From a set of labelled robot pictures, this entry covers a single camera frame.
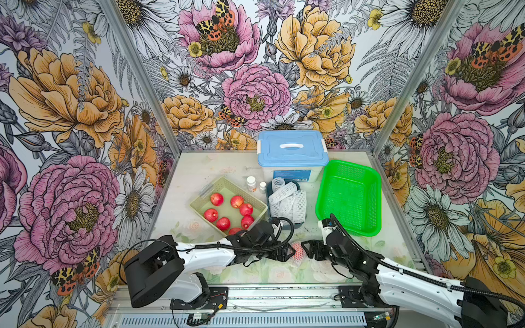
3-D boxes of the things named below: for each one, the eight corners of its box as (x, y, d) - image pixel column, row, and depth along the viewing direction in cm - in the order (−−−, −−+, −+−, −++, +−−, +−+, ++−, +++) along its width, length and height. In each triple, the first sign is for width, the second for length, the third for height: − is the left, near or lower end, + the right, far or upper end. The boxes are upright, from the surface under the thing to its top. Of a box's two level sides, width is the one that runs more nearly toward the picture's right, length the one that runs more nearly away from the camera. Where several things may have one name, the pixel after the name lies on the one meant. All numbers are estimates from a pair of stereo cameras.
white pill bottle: (249, 193, 104) (248, 185, 99) (247, 184, 108) (246, 176, 103) (257, 191, 105) (256, 184, 100) (254, 183, 108) (254, 175, 103)
